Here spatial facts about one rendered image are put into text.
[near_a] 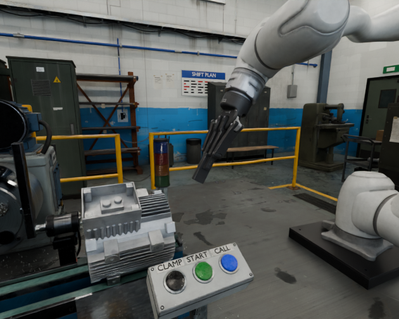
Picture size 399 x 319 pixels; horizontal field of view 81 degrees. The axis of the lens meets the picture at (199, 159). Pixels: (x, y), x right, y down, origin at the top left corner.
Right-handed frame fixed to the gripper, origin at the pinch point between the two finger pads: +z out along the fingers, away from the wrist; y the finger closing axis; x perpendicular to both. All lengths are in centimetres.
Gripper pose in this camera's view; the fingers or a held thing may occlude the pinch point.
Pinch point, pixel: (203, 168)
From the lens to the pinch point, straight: 59.2
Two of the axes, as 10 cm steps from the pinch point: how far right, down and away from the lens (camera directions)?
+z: -4.5, 8.9, -0.3
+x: 7.9, 4.1, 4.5
